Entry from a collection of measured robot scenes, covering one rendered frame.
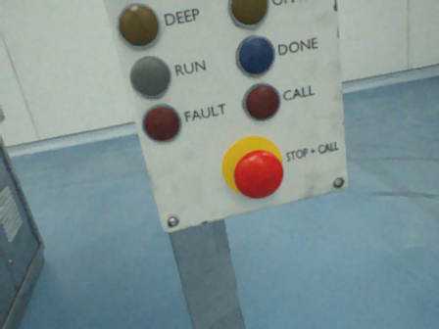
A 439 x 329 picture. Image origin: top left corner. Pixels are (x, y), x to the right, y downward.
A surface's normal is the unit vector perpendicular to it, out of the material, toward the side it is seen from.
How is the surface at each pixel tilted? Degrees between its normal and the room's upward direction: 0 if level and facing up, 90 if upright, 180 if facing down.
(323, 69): 90
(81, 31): 90
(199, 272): 90
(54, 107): 90
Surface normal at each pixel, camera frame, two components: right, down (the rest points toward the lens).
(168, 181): 0.18, 0.34
